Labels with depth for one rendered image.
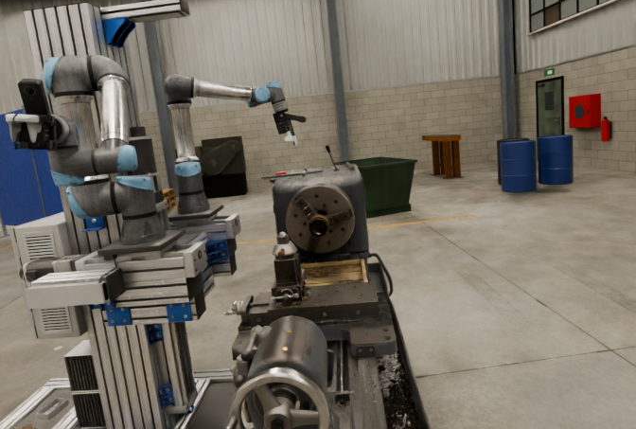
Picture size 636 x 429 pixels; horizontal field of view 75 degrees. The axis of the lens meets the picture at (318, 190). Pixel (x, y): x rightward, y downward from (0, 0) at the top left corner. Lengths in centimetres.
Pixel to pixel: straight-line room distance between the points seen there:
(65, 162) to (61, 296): 50
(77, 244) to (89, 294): 40
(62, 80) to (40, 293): 69
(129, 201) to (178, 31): 1107
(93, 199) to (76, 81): 38
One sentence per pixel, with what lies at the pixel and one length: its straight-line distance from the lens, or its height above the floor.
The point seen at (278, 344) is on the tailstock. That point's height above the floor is 115.
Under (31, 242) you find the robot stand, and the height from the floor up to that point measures 117.
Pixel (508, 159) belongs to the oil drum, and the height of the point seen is 60.
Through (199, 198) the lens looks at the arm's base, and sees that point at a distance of 201.
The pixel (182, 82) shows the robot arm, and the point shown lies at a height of 176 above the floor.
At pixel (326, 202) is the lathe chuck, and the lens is 185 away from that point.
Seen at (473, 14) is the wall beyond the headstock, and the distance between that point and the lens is 1337.
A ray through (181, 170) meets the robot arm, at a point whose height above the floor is 136.
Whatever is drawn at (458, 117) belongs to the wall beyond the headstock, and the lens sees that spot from 1278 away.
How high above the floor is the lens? 149
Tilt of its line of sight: 9 degrees down
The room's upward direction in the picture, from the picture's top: 6 degrees counter-clockwise
